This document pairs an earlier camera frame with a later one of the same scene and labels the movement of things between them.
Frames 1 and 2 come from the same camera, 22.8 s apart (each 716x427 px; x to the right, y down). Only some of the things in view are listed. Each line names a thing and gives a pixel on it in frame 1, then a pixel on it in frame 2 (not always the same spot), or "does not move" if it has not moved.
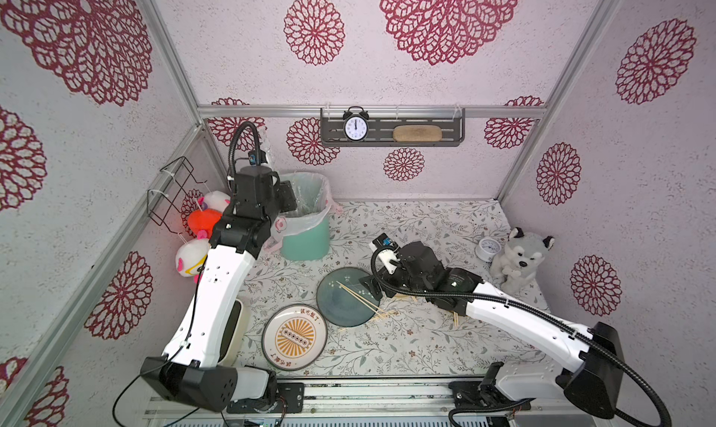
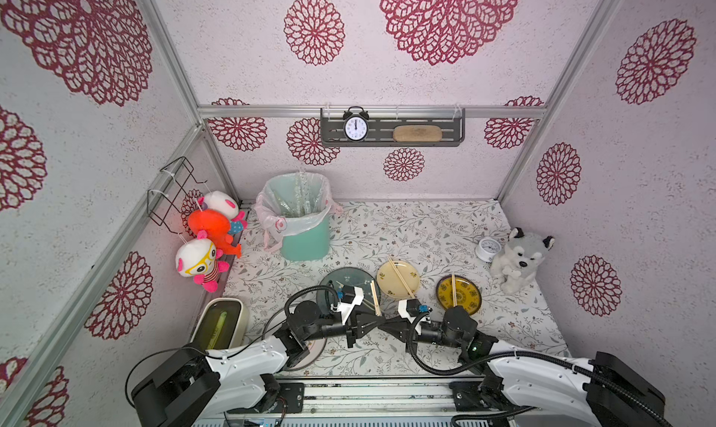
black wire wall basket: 161,205 does not move
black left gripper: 283,189 -> 364,321
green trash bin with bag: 302,232 does not move
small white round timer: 488,248 does not move
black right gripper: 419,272 -> 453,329
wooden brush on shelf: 413,133 does not move
